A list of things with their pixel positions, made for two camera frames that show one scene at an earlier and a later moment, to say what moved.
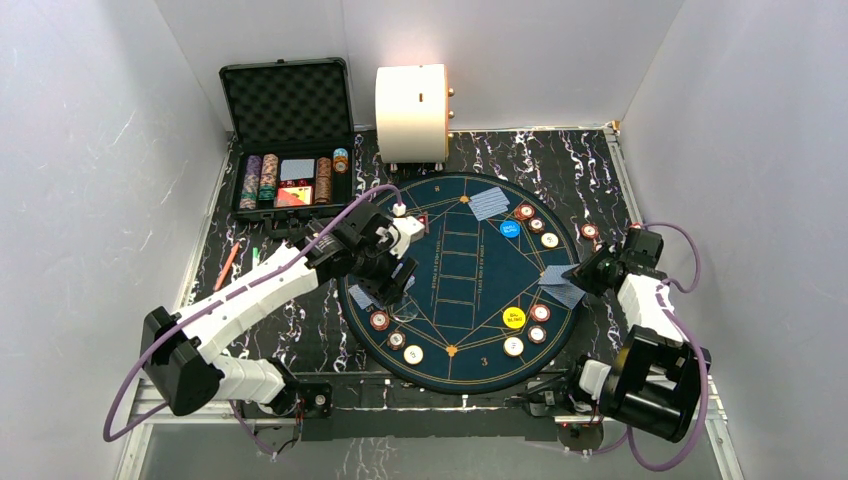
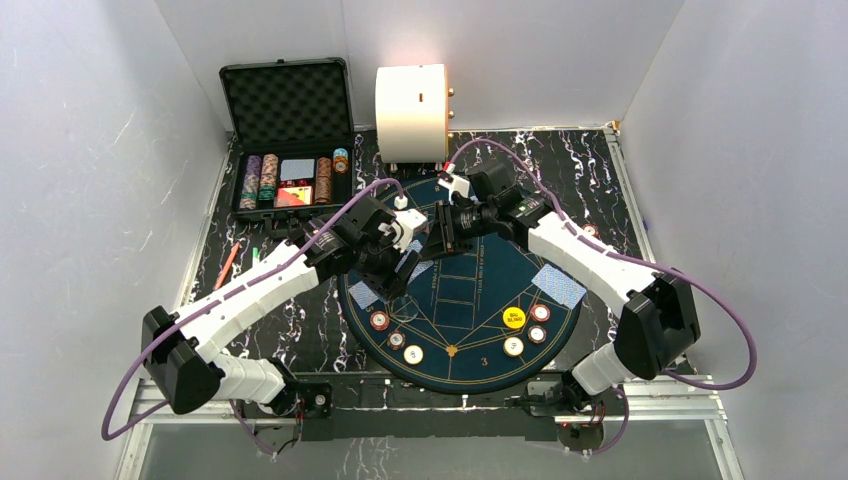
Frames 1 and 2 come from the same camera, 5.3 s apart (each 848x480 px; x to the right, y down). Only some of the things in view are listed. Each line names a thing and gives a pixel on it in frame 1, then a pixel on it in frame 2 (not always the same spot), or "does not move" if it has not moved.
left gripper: x=390 y=281 does not move
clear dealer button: x=405 y=310 does not move
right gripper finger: x=577 y=276 to x=433 y=247
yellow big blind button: x=514 y=317 does not move
